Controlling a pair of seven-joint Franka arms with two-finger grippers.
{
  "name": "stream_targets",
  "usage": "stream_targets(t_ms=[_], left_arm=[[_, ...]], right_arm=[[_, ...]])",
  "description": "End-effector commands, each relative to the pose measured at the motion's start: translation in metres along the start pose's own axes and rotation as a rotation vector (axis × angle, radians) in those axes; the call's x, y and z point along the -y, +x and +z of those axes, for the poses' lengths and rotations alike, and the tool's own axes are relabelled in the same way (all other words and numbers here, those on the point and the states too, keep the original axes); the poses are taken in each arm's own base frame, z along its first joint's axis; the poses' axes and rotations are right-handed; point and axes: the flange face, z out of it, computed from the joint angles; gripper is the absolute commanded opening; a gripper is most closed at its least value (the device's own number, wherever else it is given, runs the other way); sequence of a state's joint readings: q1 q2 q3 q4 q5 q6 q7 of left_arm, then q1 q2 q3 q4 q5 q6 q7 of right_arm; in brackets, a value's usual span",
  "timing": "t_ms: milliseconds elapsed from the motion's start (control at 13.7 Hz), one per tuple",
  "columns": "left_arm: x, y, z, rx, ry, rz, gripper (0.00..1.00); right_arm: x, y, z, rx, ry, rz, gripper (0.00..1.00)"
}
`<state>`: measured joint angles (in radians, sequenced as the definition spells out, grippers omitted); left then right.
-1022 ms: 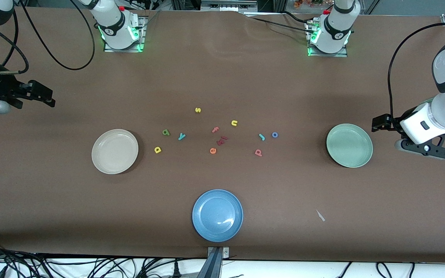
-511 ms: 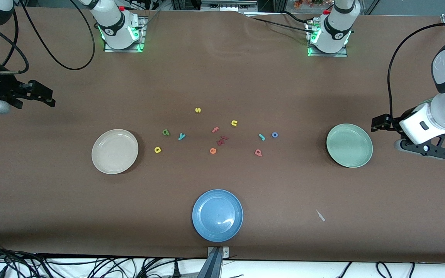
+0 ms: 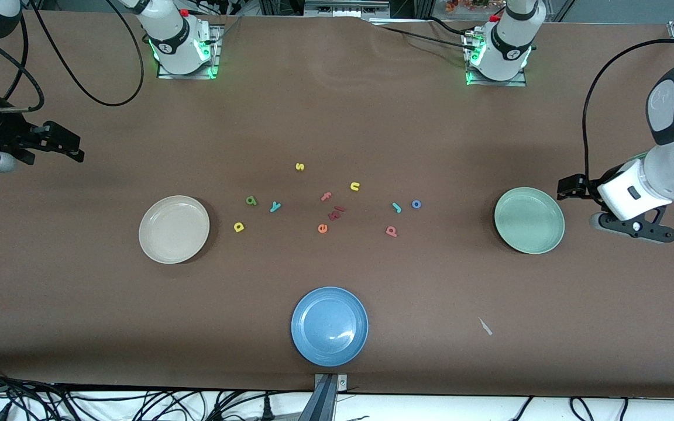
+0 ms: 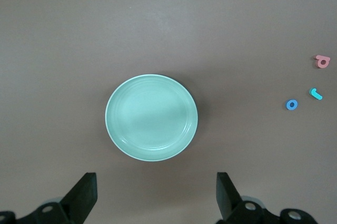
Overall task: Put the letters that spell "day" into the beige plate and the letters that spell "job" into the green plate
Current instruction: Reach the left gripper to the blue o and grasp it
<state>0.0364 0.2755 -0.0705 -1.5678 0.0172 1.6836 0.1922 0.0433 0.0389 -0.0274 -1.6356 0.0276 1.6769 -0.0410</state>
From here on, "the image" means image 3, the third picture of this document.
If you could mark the pink letter p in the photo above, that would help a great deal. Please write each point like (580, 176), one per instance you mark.
(391, 231)

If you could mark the orange flower decoration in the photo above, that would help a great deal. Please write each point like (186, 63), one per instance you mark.
(466, 4)

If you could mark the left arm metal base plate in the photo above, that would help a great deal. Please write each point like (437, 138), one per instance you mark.
(518, 80)

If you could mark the green round plate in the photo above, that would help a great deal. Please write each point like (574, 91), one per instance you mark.
(529, 220)

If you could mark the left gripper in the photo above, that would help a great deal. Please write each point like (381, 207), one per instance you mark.
(592, 189)

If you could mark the white paper scrap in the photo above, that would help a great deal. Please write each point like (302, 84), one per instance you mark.
(485, 326)

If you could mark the dark red letter k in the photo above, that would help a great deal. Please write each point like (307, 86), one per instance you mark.
(333, 215)

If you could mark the brown table cover sheet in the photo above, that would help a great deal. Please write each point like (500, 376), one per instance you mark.
(337, 117)

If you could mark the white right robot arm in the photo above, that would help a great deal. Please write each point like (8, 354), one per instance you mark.
(176, 41)

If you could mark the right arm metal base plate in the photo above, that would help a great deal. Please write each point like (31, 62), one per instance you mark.
(211, 58)

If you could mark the grey power strip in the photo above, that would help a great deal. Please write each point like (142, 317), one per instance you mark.
(343, 9)

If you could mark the beige round plate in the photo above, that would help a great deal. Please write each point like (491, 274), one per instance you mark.
(174, 229)

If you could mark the teal letter y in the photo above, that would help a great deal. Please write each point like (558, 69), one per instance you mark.
(275, 206)

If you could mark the black power plug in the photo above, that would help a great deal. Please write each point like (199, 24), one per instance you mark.
(267, 409)

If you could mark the blue round plate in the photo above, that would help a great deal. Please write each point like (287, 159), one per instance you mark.
(329, 326)

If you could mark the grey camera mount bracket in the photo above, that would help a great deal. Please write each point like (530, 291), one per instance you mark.
(326, 403)

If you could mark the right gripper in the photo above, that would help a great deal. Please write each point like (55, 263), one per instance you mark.
(2, 133)

